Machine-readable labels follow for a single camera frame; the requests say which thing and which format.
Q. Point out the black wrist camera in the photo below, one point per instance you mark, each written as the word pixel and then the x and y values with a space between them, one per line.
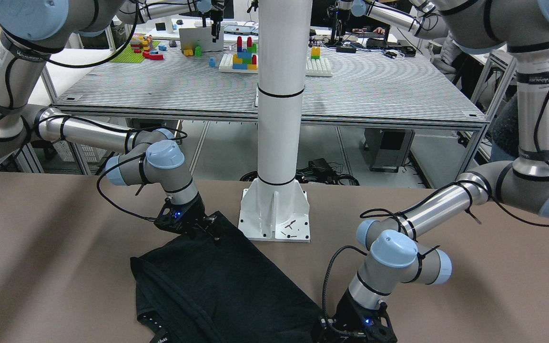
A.
pixel 173 218
pixel 373 326

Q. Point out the aluminium frame striped table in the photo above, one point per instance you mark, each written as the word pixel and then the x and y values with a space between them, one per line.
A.
pixel 362 89

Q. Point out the green lego baseplate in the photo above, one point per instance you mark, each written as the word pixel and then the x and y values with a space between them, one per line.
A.
pixel 138 51

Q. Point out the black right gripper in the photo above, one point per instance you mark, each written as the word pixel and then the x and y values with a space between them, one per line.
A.
pixel 197 211

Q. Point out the black printed t-shirt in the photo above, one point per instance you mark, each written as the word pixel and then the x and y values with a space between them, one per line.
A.
pixel 196 290

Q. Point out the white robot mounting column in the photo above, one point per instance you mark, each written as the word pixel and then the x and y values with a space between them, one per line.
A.
pixel 275 207

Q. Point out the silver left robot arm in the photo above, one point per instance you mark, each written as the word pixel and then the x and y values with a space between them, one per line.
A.
pixel 516 175

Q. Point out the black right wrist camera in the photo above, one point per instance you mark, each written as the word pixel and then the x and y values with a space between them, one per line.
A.
pixel 173 218

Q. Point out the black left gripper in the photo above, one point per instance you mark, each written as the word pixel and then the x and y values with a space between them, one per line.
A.
pixel 346 307

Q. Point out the white lego baseplate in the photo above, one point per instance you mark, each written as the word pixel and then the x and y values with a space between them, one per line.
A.
pixel 318 67

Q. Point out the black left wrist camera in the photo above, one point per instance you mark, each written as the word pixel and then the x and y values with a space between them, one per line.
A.
pixel 373 326

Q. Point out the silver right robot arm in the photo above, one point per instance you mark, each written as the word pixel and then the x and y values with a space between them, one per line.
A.
pixel 32 31

